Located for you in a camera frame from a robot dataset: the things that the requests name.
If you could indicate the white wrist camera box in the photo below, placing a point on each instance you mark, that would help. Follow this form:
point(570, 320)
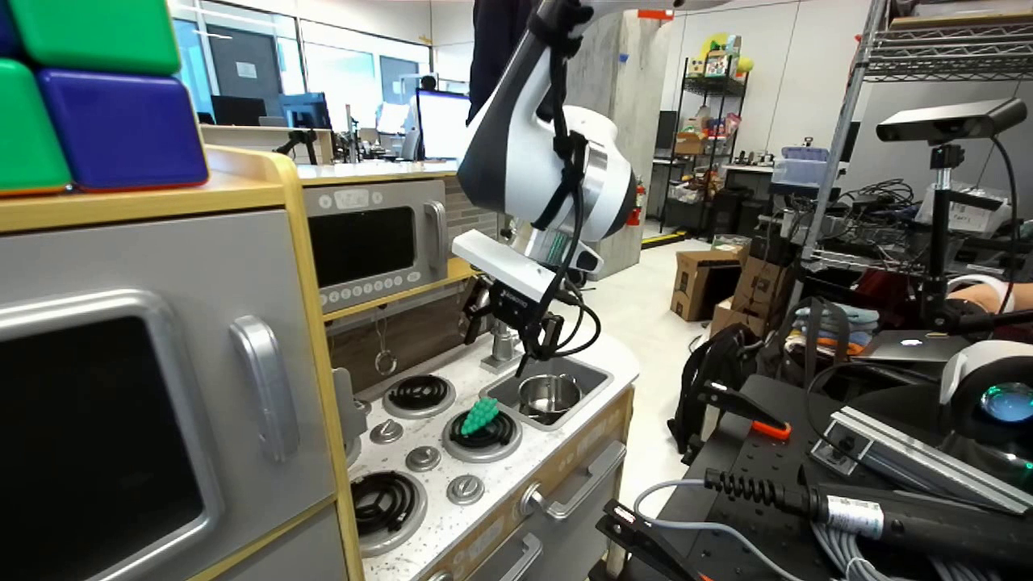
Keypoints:
point(501, 265)

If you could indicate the toy microwave oven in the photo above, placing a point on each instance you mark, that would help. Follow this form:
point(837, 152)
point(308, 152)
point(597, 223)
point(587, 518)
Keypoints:
point(374, 240)

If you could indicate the toy kitchen play set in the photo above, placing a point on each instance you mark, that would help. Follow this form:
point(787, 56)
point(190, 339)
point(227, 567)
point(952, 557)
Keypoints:
point(323, 408)

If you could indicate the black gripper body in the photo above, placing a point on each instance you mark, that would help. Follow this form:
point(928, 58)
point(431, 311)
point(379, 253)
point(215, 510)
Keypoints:
point(532, 320)

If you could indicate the stove burner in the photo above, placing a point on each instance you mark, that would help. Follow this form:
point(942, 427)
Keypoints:
point(420, 396)
point(390, 510)
point(495, 441)

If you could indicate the green toy object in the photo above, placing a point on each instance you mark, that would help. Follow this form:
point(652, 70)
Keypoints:
point(478, 415)

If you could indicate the grey toy sink basin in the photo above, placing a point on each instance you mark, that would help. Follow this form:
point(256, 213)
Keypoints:
point(509, 393)

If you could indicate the cardboard box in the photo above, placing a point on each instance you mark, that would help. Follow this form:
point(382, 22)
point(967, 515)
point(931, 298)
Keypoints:
point(705, 279)

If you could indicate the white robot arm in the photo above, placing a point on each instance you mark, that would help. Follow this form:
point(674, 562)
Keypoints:
point(553, 166)

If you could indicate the silver toy faucet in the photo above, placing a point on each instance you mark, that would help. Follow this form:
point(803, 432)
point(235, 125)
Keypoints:
point(504, 348)

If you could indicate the back left stove burner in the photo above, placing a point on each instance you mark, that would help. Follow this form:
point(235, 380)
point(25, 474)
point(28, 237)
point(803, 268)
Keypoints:
point(420, 396)

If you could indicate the blue foam block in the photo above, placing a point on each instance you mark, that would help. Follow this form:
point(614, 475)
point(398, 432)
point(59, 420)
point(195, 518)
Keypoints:
point(125, 132)

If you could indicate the silver metal pot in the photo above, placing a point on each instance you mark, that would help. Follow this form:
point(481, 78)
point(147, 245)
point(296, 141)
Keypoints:
point(547, 397)

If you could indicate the front left stove burner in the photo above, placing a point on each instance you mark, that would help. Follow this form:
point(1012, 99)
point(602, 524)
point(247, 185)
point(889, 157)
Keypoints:
point(390, 510)

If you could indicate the back right stove burner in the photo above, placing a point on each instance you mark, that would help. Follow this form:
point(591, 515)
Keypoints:
point(495, 441)

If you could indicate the black camera on stand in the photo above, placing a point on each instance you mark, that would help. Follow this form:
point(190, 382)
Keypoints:
point(944, 132)

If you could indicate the green foam block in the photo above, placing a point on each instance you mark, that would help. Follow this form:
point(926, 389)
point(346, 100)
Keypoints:
point(94, 35)

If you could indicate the orange black clamp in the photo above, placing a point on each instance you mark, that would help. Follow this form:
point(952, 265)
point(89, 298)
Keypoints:
point(761, 420)

